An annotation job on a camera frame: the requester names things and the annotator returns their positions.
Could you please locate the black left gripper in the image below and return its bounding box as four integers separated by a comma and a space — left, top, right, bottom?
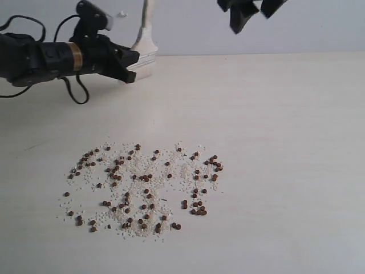
70, 35, 140, 84

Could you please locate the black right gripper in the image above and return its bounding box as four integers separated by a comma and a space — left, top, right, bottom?
217, 0, 286, 34

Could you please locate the white paint brush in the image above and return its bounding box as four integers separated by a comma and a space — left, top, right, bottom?
128, 0, 158, 82

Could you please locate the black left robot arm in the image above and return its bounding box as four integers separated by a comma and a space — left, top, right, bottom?
1, 33, 140, 87

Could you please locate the beans and rice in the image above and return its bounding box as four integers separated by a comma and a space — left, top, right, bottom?
58, 143, 224, 238

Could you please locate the white wall hook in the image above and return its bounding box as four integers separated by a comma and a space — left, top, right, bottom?
116, 11, 128, 18

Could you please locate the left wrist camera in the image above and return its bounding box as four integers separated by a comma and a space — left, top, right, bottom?
73, 1, 113, 38

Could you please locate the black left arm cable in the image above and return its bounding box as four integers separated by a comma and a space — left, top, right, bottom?
0, 14, 90, 104

